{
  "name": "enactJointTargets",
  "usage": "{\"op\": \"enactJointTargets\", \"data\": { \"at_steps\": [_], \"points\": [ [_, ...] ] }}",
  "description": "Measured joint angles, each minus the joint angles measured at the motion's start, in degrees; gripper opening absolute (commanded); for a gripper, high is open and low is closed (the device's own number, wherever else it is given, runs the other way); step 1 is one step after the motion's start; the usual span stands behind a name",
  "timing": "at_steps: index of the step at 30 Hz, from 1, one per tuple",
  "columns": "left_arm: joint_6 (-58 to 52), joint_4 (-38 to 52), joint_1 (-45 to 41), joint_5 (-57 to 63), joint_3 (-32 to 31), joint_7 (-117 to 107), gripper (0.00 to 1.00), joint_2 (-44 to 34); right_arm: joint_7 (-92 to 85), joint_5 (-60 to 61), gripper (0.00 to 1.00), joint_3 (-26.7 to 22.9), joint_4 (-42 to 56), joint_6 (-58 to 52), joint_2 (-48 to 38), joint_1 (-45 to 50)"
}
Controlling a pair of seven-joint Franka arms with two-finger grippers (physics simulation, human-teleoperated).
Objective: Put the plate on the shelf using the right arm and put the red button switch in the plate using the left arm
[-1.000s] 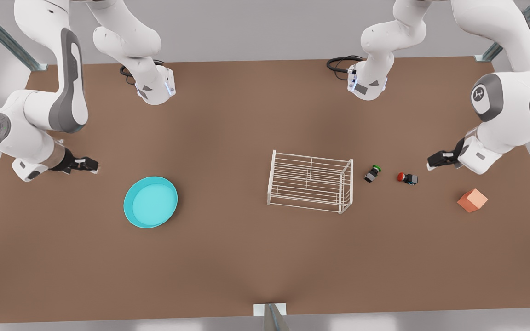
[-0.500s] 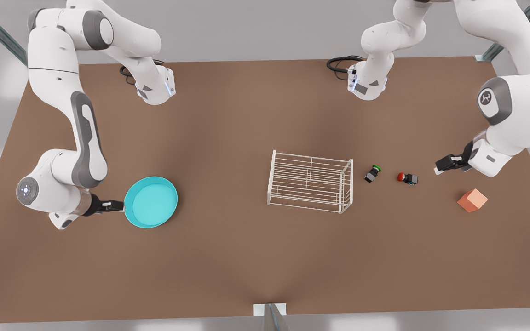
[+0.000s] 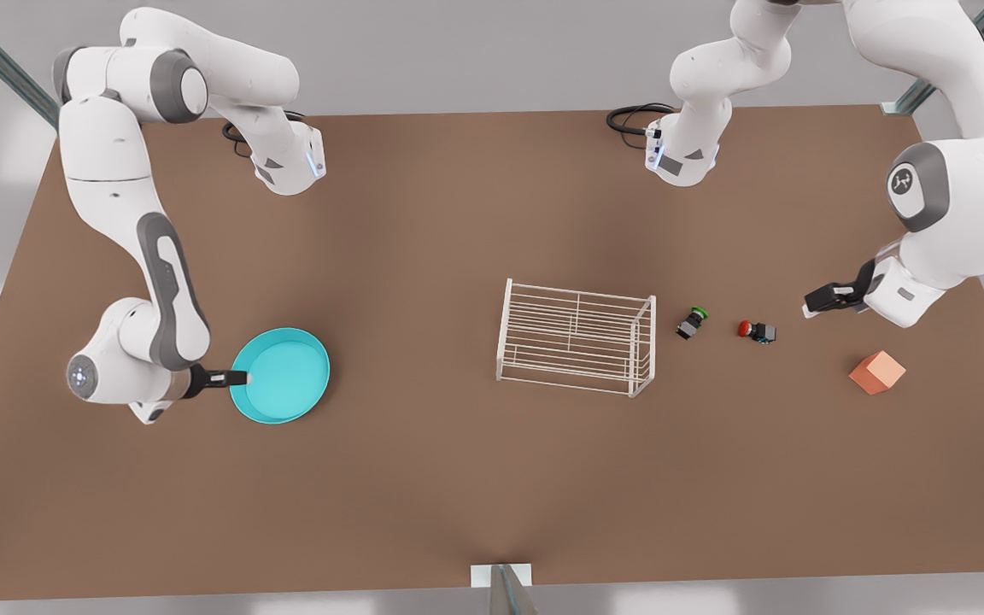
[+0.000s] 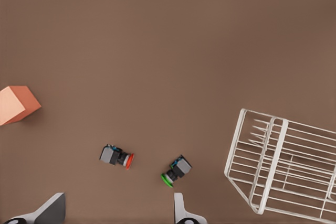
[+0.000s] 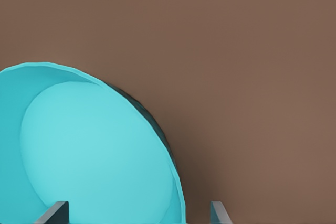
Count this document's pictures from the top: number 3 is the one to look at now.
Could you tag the red button switch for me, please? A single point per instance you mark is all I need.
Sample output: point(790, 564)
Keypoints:
point(757, 330)

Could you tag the turquoise round plate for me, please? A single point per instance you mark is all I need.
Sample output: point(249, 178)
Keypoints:
point(280, 375)

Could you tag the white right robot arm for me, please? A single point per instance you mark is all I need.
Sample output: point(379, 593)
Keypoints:
point(108, 162)

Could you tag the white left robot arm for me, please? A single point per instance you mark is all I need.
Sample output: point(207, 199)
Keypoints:
point(962, 196)

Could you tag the orange cube block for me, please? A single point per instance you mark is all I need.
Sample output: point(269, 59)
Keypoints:
point(877, 372)

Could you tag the green button switch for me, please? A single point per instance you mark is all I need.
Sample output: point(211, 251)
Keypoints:
point(692, 323)

